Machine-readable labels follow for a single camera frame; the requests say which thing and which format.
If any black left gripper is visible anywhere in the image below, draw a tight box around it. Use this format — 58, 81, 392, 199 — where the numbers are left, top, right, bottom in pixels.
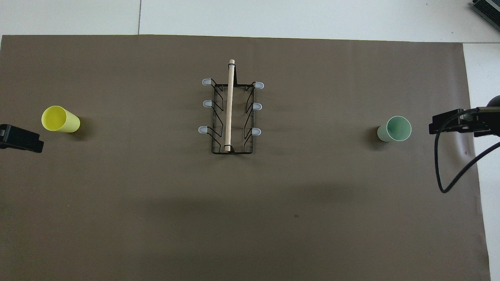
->
0, 124, 44, 153

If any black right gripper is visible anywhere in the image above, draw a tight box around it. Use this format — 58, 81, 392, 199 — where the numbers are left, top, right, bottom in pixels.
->
429, 109, 491, 137

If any yellow plastic cup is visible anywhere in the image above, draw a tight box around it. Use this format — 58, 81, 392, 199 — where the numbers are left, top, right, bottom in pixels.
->
41, 105, 81, 133

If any green plastic cup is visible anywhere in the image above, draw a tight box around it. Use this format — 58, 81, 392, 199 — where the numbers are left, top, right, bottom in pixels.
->
377, 116, 412, 142

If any grey ribbed device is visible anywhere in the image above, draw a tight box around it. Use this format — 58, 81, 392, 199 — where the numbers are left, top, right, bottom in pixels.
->
471, 0, 500, 32

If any brown table mat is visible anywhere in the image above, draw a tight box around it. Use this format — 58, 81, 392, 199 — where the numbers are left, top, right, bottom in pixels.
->
0, 34, 491, 281

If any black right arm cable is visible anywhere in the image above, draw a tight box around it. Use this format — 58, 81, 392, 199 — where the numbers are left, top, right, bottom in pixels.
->
434, 106, 500, 194

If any black wire cup rack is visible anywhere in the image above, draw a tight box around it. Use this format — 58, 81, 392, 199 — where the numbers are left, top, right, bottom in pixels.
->
198, 59, 265, 155

